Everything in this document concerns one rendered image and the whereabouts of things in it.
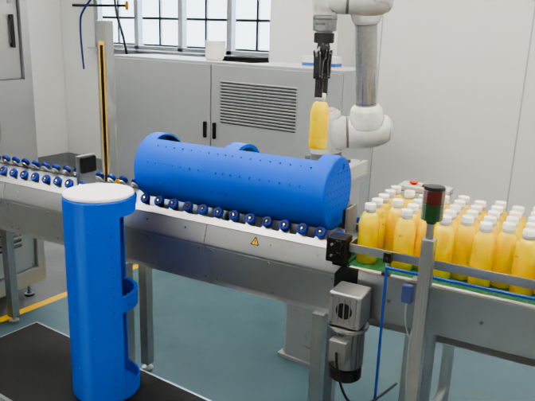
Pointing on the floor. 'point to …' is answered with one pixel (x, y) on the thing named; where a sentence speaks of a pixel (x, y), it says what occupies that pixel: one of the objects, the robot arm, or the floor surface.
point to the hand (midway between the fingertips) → (321, 87)
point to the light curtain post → (107, 97)
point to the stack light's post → (427, 251)
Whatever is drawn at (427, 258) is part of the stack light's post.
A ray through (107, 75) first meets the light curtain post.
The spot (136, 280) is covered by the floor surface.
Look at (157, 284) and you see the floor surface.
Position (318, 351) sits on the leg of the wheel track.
